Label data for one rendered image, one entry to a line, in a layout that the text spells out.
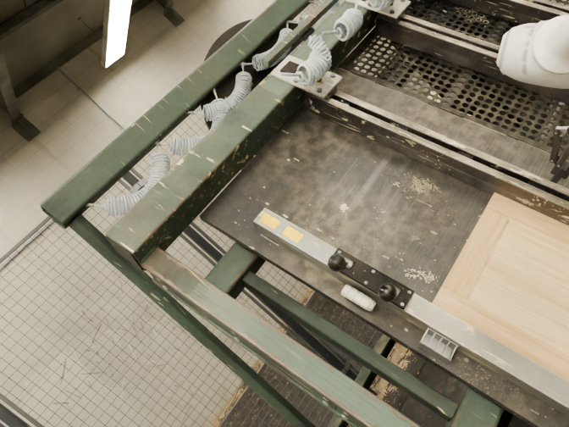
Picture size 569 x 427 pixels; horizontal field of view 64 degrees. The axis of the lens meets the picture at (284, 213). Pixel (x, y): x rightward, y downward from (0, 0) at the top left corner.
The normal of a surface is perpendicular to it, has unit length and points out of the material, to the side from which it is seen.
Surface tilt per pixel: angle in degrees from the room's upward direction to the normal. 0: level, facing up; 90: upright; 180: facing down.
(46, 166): 90
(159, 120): 90
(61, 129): 90
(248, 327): 58
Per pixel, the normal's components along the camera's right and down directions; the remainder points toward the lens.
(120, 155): 0.38, -0.22
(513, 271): -0.06, -0.54
